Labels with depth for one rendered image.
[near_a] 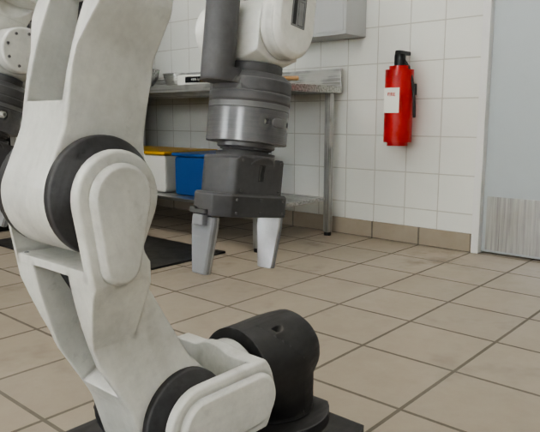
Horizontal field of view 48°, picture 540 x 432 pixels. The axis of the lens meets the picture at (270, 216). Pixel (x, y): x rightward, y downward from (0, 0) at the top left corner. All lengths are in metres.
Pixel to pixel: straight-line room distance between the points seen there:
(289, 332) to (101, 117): 0.51
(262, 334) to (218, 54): 0.54
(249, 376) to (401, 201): 2.67
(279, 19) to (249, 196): 0.18
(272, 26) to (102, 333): 0.41
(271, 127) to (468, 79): 2.74
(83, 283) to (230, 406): 0.30
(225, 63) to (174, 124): 4.15
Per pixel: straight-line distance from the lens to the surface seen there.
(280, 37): 0.63
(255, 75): 0.63
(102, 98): 0.76
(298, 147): 3.91
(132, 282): 0.75
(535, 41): 3.27
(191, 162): 3.66
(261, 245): 0.72
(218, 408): 0.89
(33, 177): 0.74
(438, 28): 3.44
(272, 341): 1.02
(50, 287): 0.85
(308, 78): 3.78
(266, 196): 0.66
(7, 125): 0.98
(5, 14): 1.07
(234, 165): 0.62
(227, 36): 0.63
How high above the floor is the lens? 0.70
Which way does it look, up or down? 9 degrees down
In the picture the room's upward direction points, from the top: straight up
